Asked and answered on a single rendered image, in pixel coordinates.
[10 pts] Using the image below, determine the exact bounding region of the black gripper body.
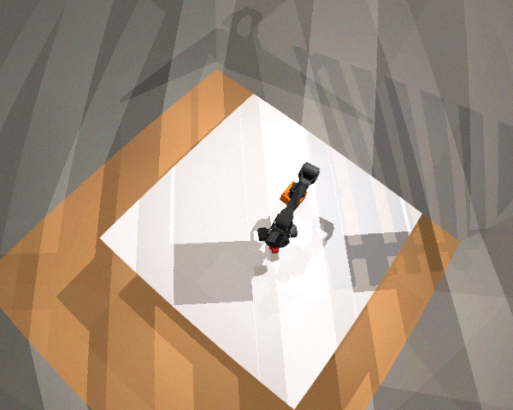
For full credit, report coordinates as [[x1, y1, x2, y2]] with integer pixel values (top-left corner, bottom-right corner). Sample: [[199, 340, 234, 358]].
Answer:
[[257, 225, 298, 242]]

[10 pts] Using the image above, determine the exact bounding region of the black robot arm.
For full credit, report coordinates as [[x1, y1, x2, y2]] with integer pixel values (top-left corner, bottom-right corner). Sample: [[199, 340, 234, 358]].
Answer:
[[265, 161, 320, 249]]

